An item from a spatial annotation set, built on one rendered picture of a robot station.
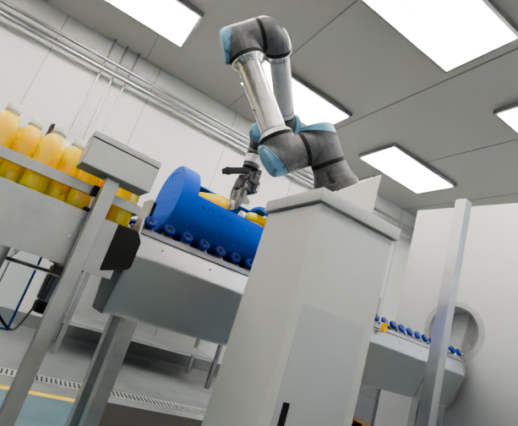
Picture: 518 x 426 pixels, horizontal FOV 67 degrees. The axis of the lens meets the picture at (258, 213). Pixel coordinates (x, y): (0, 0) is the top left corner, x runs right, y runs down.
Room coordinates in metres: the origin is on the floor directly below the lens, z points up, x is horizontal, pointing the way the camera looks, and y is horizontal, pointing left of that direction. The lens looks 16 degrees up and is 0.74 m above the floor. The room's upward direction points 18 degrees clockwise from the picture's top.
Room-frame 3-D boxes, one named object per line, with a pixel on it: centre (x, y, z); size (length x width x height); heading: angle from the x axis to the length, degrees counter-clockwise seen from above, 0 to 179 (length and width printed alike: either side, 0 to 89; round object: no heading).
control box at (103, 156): (1.09, 0.43, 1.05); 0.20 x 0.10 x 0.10; 121
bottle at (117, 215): (1.24, 0.42, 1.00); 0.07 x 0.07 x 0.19
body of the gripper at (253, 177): (1.57, 0.09, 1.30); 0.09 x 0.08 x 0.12; 121
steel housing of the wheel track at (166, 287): (1.99, -0.50, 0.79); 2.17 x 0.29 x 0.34; 121
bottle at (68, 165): (1.18, 0.61, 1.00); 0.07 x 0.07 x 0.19
